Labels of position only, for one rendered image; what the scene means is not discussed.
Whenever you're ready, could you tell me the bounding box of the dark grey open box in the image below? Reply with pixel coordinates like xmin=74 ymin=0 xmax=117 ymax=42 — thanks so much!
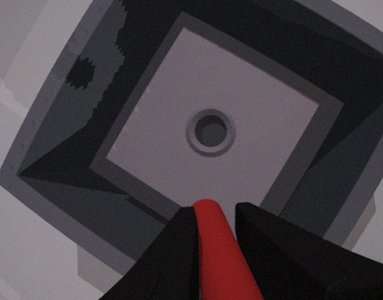
xmin=0 ymin=0 xmax=383 ymax=277

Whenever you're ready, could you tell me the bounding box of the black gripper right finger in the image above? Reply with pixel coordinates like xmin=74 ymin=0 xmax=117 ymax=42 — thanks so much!
xmin=235 ymin=202 xmax=383 ymax=300

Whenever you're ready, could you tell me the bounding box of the grey square plate with hole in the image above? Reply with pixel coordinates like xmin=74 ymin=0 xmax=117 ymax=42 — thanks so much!
xmin=106 ymin=27 xmax=319 ymax=241

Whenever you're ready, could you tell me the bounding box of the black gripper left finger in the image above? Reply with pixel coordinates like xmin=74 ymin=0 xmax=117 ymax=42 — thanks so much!
xmin=98 ymin=206 xmax=201 ymax=300

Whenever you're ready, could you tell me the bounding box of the red peg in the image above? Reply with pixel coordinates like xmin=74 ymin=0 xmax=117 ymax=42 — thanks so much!
xmin=191 ymin=199 xmax=264 ymax=300

